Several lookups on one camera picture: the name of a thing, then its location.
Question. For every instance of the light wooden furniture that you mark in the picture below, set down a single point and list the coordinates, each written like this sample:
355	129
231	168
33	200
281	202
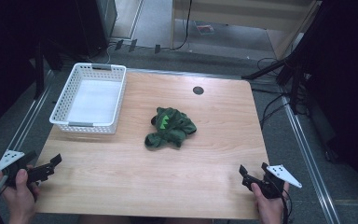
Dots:
245	15

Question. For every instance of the black cabinet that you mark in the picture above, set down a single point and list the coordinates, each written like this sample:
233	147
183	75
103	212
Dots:
93	25

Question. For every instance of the black upright post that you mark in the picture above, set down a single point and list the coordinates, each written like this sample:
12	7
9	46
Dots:
39	71

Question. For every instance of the aluminium floor rail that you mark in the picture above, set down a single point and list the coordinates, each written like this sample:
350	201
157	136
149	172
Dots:
310	161
28	115

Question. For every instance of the black round table grommet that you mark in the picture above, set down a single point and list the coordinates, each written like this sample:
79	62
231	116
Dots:
198	90

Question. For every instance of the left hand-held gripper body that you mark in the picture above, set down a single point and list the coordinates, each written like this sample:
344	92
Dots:
12	168

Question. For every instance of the white perforated plastic basket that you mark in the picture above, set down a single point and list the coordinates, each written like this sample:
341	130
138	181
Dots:
88	99

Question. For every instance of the red printed paper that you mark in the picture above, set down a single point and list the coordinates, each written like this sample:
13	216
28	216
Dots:
205	28

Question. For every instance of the crumpled green cloth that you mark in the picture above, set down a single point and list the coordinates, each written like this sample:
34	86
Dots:
171	127

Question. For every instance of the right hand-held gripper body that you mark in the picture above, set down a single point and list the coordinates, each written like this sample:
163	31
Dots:
275	182

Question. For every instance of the black metal stand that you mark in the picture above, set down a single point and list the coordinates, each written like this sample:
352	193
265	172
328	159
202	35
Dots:
292	70

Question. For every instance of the person's right hand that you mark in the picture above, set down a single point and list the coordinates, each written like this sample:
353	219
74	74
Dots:
268	207

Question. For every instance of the person's left hand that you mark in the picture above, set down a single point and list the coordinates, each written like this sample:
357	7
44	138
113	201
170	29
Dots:
19	196

